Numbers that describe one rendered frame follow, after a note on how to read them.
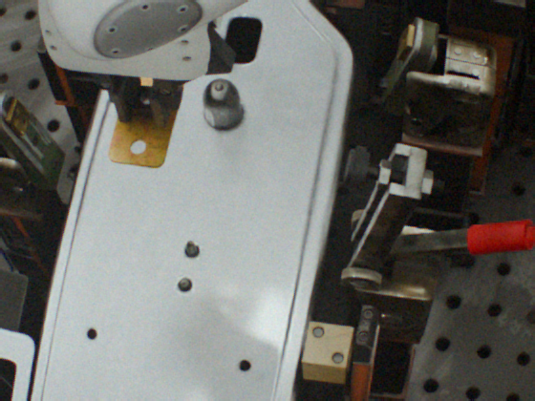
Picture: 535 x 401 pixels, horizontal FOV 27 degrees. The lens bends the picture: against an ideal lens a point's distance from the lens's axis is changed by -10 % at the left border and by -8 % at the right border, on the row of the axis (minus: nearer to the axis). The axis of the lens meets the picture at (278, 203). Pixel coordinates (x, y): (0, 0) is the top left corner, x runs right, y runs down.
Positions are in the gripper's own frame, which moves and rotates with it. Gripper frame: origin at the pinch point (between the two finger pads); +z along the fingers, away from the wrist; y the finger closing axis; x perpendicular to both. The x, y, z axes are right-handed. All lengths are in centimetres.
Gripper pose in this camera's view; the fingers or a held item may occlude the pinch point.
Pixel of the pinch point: (144, 89)
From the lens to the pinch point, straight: 74.1
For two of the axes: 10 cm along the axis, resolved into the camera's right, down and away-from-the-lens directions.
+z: 0.4, 3.9, 9.2
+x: -1.8, 9.1, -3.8
